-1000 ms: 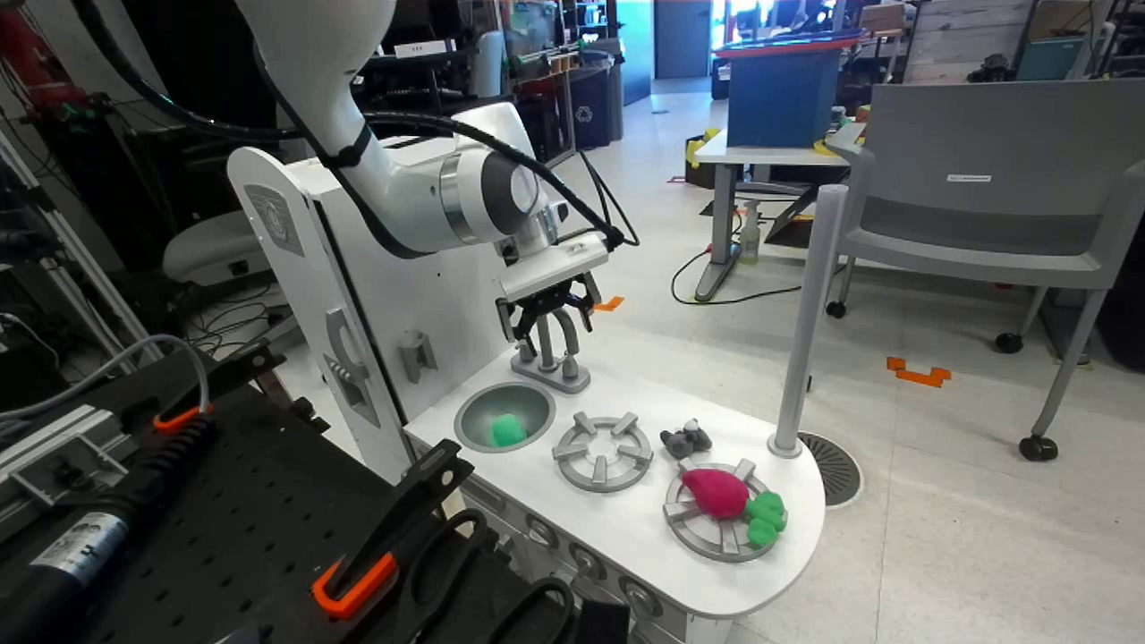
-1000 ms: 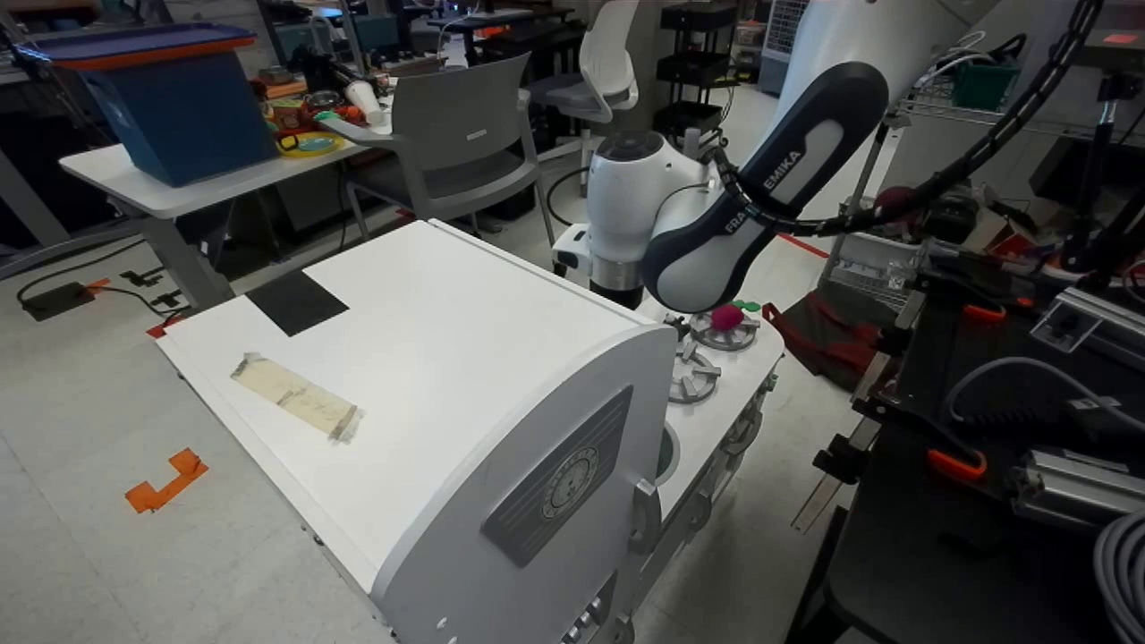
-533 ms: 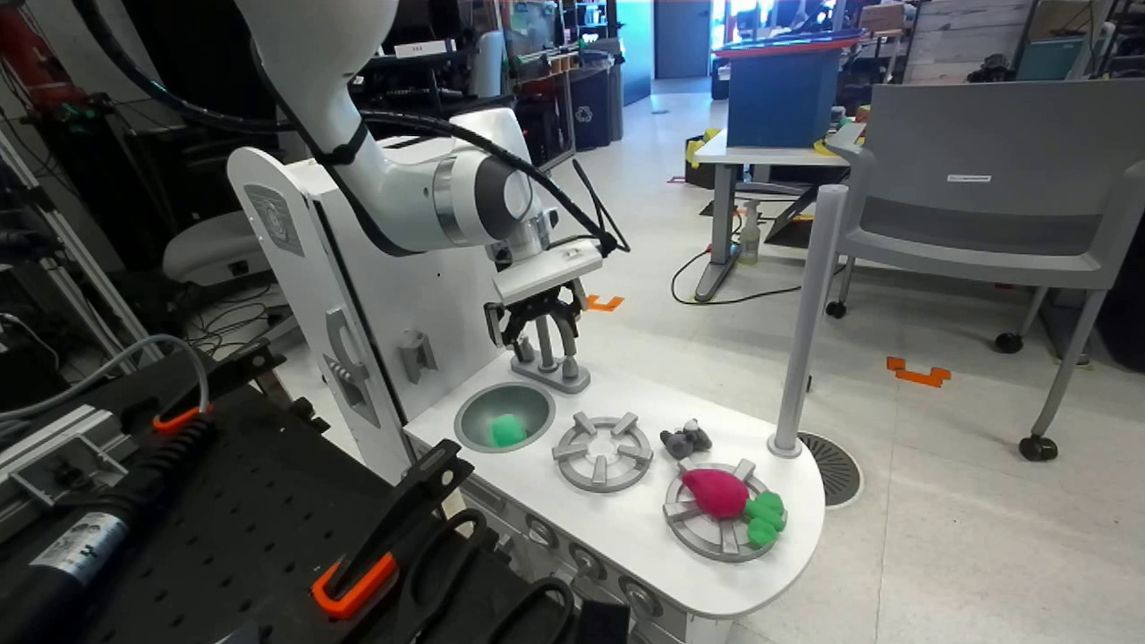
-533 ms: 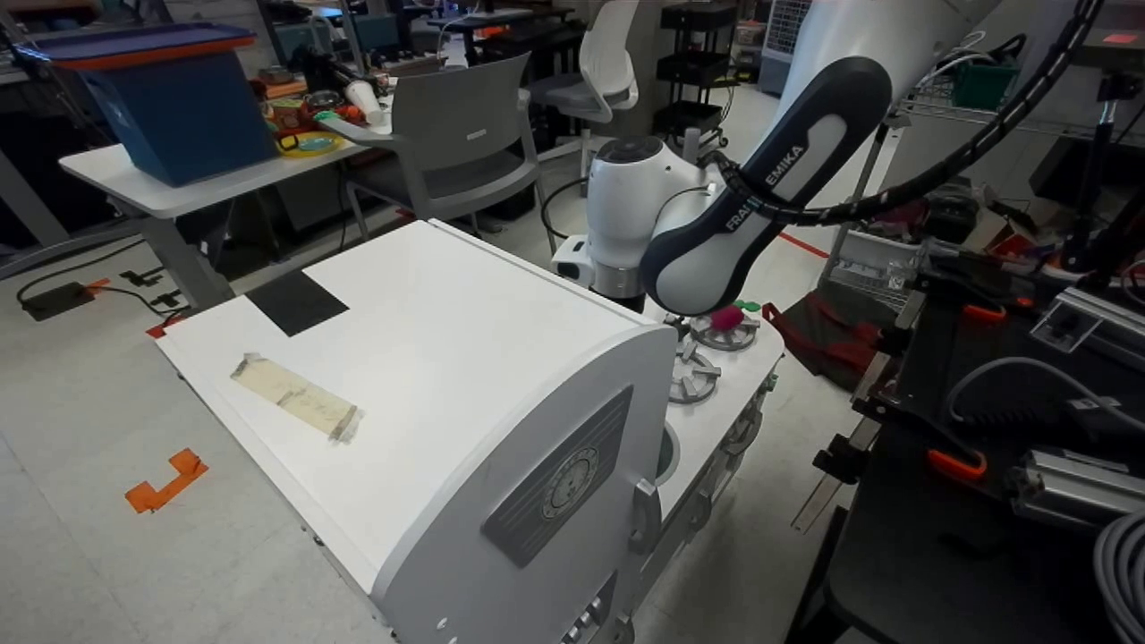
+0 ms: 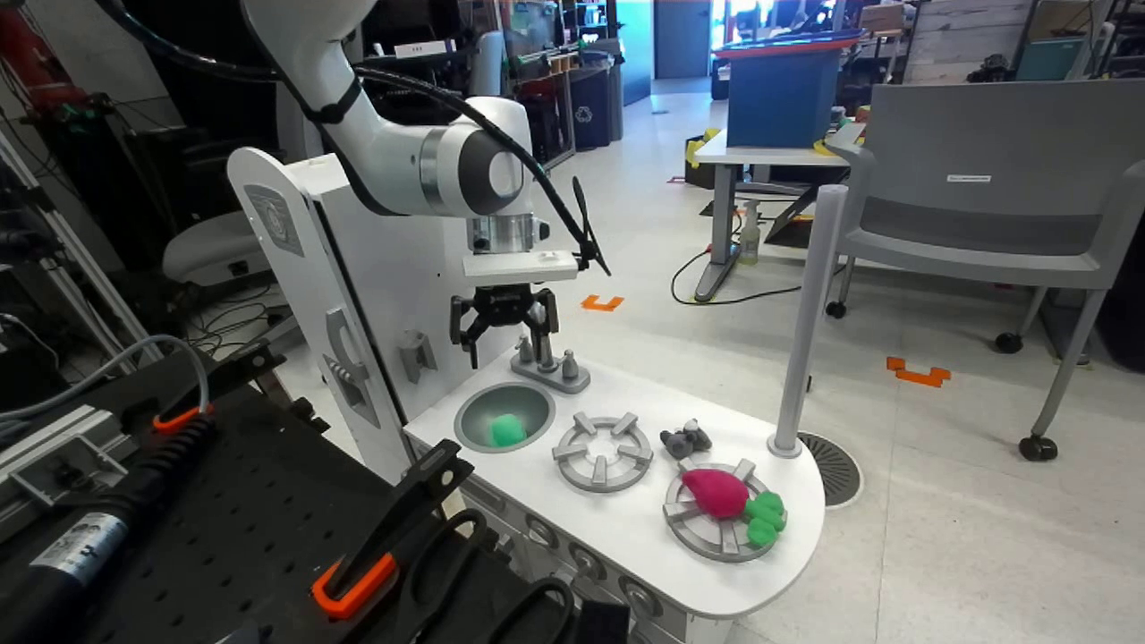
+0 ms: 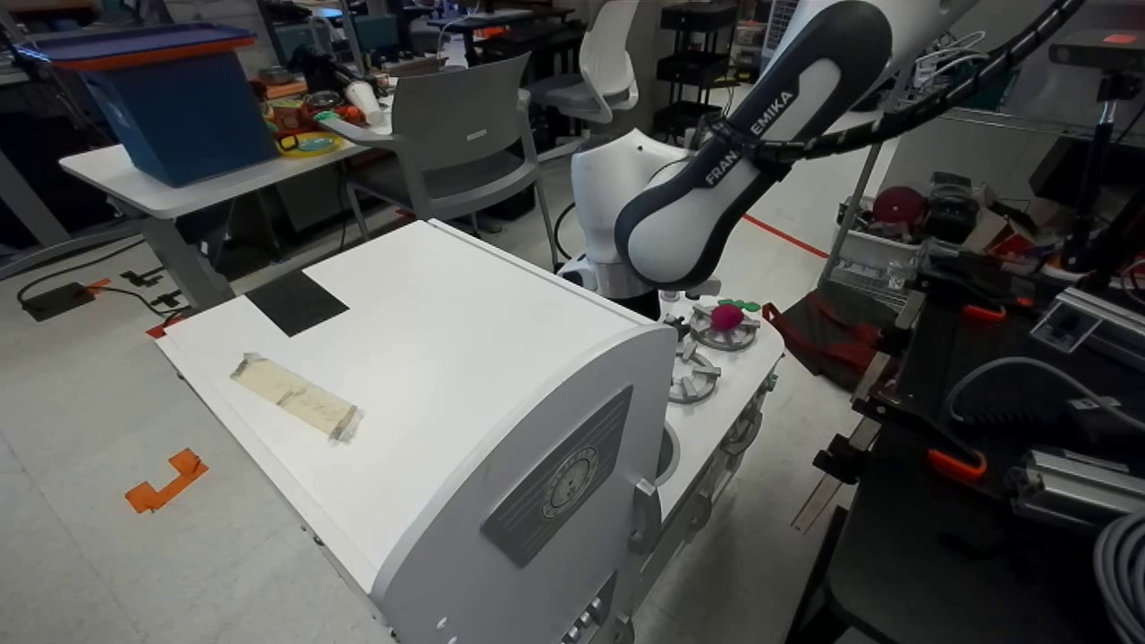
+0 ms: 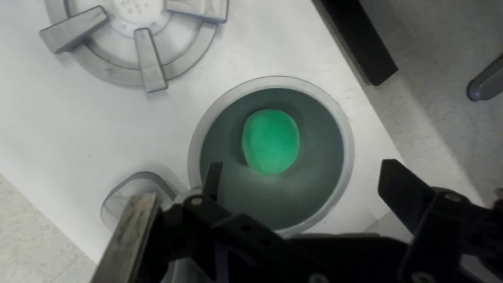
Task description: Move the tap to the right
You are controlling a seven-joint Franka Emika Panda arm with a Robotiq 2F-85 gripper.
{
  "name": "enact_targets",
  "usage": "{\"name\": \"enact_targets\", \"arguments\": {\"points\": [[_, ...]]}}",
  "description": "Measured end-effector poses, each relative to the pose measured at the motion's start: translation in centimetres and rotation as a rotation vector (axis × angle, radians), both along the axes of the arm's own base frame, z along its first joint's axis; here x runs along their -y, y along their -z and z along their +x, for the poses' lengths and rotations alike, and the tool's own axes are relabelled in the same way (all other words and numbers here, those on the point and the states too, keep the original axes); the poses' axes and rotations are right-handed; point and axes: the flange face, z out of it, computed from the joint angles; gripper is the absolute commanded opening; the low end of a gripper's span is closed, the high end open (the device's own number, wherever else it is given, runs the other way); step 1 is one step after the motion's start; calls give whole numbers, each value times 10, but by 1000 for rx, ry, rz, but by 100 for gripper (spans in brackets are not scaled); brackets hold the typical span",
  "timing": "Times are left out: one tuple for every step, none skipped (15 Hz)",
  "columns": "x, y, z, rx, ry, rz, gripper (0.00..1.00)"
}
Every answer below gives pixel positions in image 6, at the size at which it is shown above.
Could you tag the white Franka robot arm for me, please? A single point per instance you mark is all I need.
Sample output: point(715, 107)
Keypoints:
point(740, 143)

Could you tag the silver toy pan lid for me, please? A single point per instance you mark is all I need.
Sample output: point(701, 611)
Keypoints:
point(689, 379)

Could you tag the white toy kitchen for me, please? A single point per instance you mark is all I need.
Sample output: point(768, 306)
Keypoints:
point(452, 395)

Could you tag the toy pot with red ball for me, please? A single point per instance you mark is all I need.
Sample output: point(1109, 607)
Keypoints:
point(723, 319)

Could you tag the grey plastic chair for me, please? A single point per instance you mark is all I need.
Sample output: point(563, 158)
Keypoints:
point(458, 125)

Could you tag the red bag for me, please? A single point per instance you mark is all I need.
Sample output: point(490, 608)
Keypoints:
point(827, 332)

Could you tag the white office chair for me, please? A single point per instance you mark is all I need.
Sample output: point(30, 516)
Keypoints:
point(610, 57)

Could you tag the black square patch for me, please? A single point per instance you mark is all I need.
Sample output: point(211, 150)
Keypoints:
point(296, 301)

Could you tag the black shelf cart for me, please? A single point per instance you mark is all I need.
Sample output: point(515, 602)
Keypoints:
point(700, 65)

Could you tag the beige tape strip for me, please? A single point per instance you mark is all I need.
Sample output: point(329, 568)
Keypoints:
point(296, 395)

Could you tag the white cup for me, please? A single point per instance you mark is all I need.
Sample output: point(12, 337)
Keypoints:
point(363, 101)

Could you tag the silver tripod stand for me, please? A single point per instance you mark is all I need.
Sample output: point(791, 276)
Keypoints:
point(859, 196)

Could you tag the maroon round object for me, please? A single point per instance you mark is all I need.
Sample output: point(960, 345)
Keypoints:
point(896, 209)

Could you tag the colourful toy pile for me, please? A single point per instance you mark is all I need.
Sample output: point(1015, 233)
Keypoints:
point(299, 110)

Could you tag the black workbench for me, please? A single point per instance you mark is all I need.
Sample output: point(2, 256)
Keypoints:
point(954, 539)

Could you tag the orange floor tape marker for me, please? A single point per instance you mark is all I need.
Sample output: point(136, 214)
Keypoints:
point(165, 484)

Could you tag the blue storage bin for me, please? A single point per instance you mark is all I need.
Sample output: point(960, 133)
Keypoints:
point(180, 110)

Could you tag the white work table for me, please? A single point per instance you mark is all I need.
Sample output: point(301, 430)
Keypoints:
point(143, 178)

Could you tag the green bin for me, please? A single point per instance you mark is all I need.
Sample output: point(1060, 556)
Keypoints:
point(988, 88)

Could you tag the black power adapter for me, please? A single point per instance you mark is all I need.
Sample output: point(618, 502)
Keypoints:
point(56, 301)

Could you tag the aluminium extrusion bar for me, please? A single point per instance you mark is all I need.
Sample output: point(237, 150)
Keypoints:
point(1080, 484)

